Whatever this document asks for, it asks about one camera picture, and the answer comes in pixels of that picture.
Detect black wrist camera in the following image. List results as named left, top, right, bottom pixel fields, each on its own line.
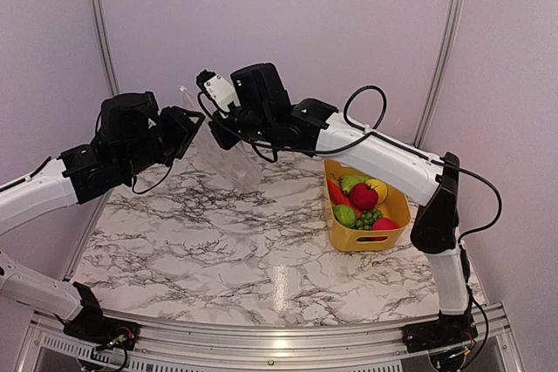
left=96, top=91, right=159, bottom=143
left=230, top=63, right=292, bottom=115

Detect left aluminium frame post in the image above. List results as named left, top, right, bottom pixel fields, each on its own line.
left=89, top=0, right=119, bottom=97

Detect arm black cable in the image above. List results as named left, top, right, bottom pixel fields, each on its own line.
left=198, top=85, right=502, bottom=238
left=130, top=162, right=174, bottom=196

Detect aluminium frame post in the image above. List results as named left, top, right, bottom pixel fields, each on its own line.
left=412, top=0, right=464, bottom=148
left=89, top=0, right=119, bottom=97

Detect red toy tomato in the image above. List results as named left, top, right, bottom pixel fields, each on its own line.
left=350, top=183, right=379, bottom=211

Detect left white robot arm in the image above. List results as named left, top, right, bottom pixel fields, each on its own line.
left=1, top=105, right=204, bottom=342

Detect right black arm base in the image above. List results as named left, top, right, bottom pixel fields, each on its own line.
left=401, top=314, right=479, bottom=353

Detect green toy pepper back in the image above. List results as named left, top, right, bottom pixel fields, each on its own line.
left=339, top=174, right=369, bottom=196

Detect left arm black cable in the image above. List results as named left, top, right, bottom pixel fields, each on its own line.
left=130, top=162, right=174, bottom=196

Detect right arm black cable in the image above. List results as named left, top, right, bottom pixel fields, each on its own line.
left=198, top=85, right=502, bottom=238

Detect yellow plastic basket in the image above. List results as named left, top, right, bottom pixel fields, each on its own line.
left=323, top=160, right=412, bottom=252

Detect green toy pepper front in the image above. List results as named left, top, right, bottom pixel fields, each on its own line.
left=333, top=205, right=358, bottom=228

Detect green toy pepper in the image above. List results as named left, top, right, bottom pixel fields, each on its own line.
left=333, top=205, right=358, bottom=228
left=339, top=174, right=369, bottom=196

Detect orange toy carrot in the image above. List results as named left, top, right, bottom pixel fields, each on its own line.
left=326, top=179, right=362, bottom=219

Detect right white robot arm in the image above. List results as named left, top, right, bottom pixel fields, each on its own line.
left=209, top=98, right=471, bottom=344

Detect green toy grapes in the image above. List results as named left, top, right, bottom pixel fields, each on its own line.
left=354, top=208, right=384, bottom=231

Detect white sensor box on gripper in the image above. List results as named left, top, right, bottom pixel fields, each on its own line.
left=195, top=70, right=240, bottom=118

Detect yellow toy lemon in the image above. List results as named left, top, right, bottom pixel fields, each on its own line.
left=366, top=179, right=389, bottom=204

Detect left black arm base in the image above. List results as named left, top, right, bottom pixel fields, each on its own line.
left=62, top=313, right=140, bottom=351

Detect red toy fruit front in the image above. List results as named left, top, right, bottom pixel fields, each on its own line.
left=371, top=218, right=398, bottom=231

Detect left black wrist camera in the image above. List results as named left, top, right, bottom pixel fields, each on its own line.
left=96, top=91, right=159, bottom=143

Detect clear zip top bag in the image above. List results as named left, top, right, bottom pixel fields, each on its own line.
left=180, top=85, right=262, bottom=193

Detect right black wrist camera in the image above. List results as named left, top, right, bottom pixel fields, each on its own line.
left=230, top=63, right=292, bottom=115

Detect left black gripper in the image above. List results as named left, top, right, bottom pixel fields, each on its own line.
left=120, top=105, right=205, bottom=179

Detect aluminium front rail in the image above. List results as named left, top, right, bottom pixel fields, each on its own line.
left=17, top=297, right=524, bottom=372

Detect right aluminium frame post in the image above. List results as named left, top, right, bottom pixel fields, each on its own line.
left=412, top=0, right=464, bottom=148

